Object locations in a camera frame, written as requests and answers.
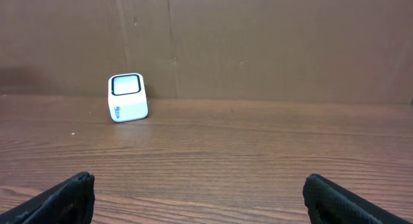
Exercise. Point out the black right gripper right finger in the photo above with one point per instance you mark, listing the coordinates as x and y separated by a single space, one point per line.
329 203

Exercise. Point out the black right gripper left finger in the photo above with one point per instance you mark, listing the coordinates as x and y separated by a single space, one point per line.
70 202

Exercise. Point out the white barcode scanner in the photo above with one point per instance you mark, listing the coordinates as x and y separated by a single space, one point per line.
127 99

